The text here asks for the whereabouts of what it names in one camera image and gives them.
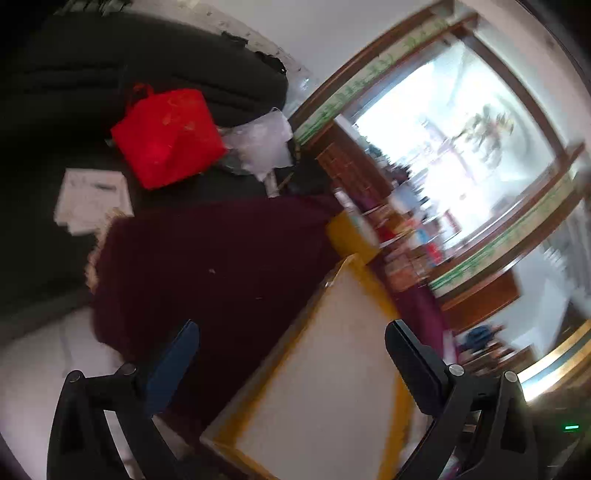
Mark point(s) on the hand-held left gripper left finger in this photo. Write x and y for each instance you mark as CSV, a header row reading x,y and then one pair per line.
x,y
173,364

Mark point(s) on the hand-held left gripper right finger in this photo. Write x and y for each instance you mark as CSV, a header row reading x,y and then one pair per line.
x,y
406,355

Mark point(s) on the yellow trimmed fabric storage box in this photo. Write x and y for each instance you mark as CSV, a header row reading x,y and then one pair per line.
x,y
318,369

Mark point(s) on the gold trimmed furniture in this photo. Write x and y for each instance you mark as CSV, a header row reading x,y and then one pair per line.
x,y
558,360

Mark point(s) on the brown wooden panel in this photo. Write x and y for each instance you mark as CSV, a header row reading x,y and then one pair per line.
x,y
480,302

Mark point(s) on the maroon tablecloth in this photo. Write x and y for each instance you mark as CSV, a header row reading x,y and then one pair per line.
x,y
207,277

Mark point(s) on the pile of colourful packets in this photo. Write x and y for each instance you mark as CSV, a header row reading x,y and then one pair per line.
x,y
406,249

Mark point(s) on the yellow round container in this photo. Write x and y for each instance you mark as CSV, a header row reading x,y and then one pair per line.
x,y
351,237

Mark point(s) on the white paper sheets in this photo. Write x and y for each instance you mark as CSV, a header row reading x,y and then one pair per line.
x,y
87,198

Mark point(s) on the brown wooden cabinet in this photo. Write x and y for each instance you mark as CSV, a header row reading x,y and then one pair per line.
x,y
351,161

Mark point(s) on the red tote bag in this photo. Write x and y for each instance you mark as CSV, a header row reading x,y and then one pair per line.
x,y
166,138

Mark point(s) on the white plastic bag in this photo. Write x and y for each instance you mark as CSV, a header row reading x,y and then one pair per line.
x,y
263,143

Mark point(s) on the dark sofa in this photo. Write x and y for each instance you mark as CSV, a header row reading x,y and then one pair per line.
x,y
55,92

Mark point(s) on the wooden window frame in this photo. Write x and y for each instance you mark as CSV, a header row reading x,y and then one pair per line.
x,y
531,92

